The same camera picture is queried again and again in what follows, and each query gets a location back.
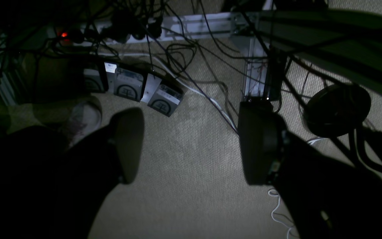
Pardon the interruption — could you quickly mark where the grey power adapter box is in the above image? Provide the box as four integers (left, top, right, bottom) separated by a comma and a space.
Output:
113, 67, 144, 102

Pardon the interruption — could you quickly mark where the round black caster base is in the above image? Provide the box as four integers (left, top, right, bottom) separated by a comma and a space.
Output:
302, 84, 371, 138

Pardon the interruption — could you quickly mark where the white power strip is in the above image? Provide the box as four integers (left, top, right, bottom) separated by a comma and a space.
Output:
47, 17, 163, 47

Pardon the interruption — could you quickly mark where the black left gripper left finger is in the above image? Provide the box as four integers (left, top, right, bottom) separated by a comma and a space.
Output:
109, 108, 145, 185

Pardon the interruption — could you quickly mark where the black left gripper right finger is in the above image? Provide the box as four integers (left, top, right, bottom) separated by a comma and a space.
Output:
237, 101, 287, 186

